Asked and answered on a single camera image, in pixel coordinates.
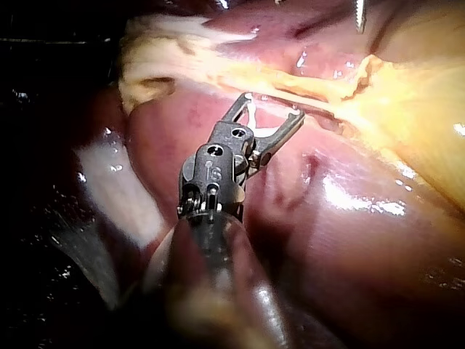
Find gallbladder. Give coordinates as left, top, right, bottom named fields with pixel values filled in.
left=326, top=7, right=465, bottom=221

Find left arm instrument jaw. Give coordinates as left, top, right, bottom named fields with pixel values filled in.
left=355, top=0, right=369, bottom=35

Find dark red liver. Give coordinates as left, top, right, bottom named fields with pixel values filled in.
left=70, top=0, right=465, bottom=349

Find white clip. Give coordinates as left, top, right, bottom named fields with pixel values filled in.
left=243, top=93, right=301, bottom=134

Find thin tube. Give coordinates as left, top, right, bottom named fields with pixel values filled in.
left=198, top=50, right=364, bottom=92
left=225, top=79, right=344, bottom=123

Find pale fatty tissue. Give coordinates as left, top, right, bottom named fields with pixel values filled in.
left=116, top=16, right=262, bottom=114
left=74, top=140, right=171, bottom=252

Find right arm instrument jaw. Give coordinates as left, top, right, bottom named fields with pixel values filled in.
left=249, top=110, right=306, bottom=165
left=220, top=92, right=254, bottom=125

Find right arm instrument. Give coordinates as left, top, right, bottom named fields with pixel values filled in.
left=177, top=121, right=263, bottom=223

